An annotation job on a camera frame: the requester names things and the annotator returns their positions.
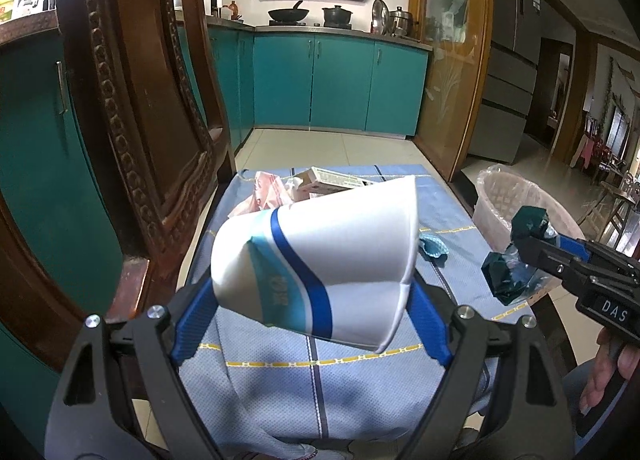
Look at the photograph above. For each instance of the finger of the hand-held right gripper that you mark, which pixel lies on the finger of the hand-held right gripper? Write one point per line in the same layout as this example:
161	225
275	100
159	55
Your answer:
595	252
545	257

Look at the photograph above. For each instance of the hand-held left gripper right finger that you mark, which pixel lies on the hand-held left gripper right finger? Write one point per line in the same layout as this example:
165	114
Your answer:
431	327

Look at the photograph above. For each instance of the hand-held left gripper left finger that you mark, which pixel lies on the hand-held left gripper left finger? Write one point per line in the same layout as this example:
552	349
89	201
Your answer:
192	322

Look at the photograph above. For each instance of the dark teal foil wrapper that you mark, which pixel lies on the dark teal foil wrapper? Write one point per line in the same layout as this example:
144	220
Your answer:
505	275

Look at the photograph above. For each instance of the waste bin with clear liner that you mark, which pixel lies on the waste bin with clear liner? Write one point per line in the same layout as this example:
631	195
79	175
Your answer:
500	205

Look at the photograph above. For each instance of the white and blue tissue pack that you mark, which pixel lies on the white and blue tissue pack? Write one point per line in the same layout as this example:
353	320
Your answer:
340	260

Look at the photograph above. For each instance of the person's right hand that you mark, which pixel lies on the person's right hand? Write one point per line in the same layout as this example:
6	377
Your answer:
602	380

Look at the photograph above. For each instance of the wooden stool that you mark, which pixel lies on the wooden stool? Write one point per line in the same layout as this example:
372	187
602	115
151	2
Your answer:
617	200

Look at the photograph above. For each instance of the light blue crumpled wrapper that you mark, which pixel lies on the light blue crumpled wrapper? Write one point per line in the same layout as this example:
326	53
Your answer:
432	246

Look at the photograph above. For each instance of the pink hanging cloth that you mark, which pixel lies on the pink hanging cloth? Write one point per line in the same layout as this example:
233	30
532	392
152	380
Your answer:
586	150

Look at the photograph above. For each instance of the blue checked tablecloth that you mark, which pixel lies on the blue checked tablecloth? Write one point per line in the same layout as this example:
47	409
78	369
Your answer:
280	390

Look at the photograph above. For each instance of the pink plastic bag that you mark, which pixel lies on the pink plastic bag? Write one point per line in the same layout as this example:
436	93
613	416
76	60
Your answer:
265	192

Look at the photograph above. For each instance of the flat cardboard box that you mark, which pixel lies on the flat cardboard box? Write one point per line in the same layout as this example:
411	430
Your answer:
335	181

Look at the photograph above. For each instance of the carved wooden chair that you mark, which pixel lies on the carved wooden chair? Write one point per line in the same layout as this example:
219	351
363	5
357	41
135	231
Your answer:
145	140

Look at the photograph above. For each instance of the grey refrigerator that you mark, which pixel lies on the grey refrigerator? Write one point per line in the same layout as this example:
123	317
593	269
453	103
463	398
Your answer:
507	65

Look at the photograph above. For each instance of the wooden framed glass door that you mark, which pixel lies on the wooden framed glass door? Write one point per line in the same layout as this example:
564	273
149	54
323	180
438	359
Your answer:
450	65

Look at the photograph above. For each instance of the teal kitchen cabinet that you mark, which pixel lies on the teal kitchen cabinet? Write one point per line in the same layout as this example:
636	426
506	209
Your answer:
40	165
340	80

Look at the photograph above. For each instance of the steel pot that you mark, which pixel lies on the steel pot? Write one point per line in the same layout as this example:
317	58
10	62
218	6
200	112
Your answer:
401	22

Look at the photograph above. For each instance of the metal pot lid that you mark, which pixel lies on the metal pot lid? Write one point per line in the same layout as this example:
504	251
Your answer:
380	15

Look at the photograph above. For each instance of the brown clay teapot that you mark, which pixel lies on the brown clay teapot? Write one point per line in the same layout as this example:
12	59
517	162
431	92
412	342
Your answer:
233	11

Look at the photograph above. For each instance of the black cooking pot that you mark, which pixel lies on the black cooking pot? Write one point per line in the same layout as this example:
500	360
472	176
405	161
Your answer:
337	16

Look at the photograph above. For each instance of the black wok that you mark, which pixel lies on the black wok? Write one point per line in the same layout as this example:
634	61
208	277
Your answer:
287	15

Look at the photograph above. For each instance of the green labelled box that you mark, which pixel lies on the green labelled box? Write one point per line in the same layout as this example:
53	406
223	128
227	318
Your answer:
6	5

